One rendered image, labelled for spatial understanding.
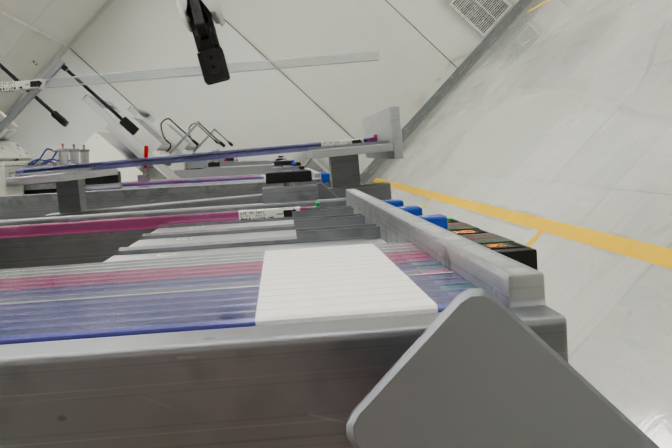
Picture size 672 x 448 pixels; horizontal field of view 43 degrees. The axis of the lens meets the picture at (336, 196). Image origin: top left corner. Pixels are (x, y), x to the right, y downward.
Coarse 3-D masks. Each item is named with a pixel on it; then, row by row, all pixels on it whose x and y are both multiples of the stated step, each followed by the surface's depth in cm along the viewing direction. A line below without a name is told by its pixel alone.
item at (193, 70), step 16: (240, 64) 109; (256, 64) 109; (272, 64) 109; (288, 64) 109; (304, 64) 110; (320, 64) 110; (48, 80) 108; (64, 80) 108; (80, 80) 108; (96, 80) 108; (112, 80) 108; (128, 80) 108
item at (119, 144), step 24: (120, 120) 525; (144, 120) 584; (96, 144) 515; (120, 144) 550; (144, 144) 527; (168, 144) 573; (120, 168) 516; (168, 168) 515; (192, 168) 551; (216, 168) 520; (240, 168) 521; (264, 168) 522
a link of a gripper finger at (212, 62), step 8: (208, 32) 106; (200, 40) 106; (208, 40) 106; (208, 48) 107; (216, 48) 108; (200, 56) 108; (208, 56) 107; (216, 56) 107; (200, 64) 108; (208, 64) 107; (216, 64) 107; (224, 64) 108; (208, 72) 107; (216, 72) 107; (224, 72) 108; (208, 80) 108; (216, 80) 108
